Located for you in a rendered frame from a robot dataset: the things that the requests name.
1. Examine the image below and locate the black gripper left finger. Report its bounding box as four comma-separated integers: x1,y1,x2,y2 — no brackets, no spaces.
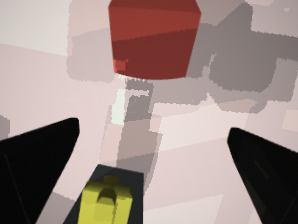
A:
0,117,80,224

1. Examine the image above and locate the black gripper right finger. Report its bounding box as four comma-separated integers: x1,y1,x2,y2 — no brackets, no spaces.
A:
227,127,298,224

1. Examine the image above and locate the yellow shaft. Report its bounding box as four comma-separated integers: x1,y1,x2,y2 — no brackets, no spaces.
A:
62,164,144,224

